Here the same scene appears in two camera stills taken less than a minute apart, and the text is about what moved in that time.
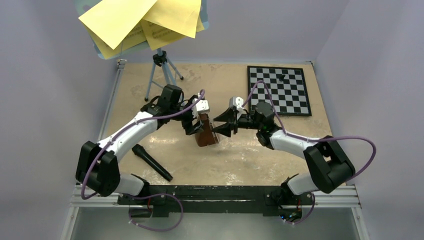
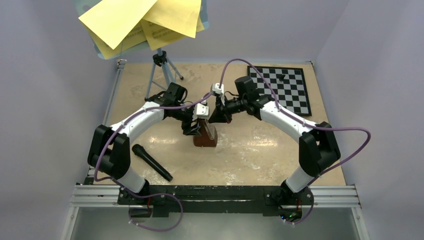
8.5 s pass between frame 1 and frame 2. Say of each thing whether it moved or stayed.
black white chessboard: stayed
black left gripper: stayed
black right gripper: moved
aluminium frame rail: stayed
